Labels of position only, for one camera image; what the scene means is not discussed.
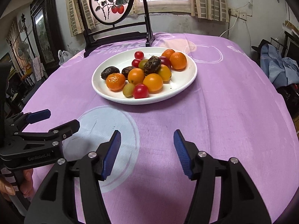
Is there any dark red plum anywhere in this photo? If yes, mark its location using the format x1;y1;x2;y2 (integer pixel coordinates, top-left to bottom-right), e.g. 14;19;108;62
159;56;172;69

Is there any dark wrinkled passion fruit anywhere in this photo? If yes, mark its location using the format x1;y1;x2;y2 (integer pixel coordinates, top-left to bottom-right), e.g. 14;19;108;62
101;67;120;80
121;67;136;79

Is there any white round plate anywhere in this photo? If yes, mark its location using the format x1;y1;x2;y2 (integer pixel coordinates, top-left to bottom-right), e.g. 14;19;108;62
92;47;198;105

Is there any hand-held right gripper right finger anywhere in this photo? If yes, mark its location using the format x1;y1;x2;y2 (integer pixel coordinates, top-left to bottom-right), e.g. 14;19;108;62
173;129;271;224

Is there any purple printed tablecloth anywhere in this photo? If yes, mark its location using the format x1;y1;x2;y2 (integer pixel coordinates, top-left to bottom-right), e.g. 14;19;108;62
21;33;299;224

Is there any orange tangerine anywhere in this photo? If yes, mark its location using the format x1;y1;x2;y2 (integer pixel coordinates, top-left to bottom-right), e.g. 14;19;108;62
161;49;175;59
106;73;126;92
169;52;187;70

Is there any black tripod stand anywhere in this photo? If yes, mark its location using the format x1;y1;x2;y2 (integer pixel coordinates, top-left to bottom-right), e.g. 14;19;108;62
21;13;35;59

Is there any blue clothing pile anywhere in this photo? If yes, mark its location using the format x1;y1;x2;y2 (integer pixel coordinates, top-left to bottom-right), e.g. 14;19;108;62
260;44;299;89

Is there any beige checked curtain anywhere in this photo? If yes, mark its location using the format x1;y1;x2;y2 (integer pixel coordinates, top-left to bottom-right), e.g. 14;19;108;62
65;0;96;37
190;0;229;23

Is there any dark wooden framed cabinet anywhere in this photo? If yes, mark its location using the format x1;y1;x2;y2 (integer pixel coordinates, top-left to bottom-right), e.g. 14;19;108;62
30;0;63;69

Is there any person's left hand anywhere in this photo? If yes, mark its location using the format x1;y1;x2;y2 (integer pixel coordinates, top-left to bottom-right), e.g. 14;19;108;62
0;169;34;201

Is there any white plastic bag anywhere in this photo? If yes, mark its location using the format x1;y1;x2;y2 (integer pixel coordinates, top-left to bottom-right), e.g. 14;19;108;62
58;50;75;66

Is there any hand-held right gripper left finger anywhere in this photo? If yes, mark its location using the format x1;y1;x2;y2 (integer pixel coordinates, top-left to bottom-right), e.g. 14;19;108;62
24;130;122;224

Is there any round painted screen black stand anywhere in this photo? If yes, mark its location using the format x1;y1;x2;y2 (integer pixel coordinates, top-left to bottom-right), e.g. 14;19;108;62
75;0;155;58

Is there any white cable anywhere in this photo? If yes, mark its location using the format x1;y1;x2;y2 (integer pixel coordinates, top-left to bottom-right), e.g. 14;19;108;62
219;16;237;38

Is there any yellow-orange round fruit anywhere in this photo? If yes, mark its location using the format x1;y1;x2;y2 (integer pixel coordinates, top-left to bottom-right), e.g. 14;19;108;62
127;68;146;85
157;65;172;84

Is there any large smooth orange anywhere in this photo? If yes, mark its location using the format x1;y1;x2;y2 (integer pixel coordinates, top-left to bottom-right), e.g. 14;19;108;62
142;73;164;93

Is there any pink hanging cloth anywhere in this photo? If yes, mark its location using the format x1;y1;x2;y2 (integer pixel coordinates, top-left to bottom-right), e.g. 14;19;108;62
31;56;44;82

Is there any white wall socket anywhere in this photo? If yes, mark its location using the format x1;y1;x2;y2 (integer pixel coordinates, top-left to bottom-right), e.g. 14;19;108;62
230;9;247;22

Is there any black hat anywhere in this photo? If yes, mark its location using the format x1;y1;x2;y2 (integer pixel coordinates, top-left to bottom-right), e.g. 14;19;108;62
251;39;271;54

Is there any standing fan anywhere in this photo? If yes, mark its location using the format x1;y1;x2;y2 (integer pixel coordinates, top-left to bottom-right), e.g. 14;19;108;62
15;41;30;61

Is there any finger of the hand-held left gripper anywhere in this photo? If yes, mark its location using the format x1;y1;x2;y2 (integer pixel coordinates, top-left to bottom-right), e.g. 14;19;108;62
5;109;51;132
15;119;80;147

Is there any brown wrinkled passion fruit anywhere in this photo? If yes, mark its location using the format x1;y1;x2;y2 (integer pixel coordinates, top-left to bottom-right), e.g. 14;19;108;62
143;56;161;75

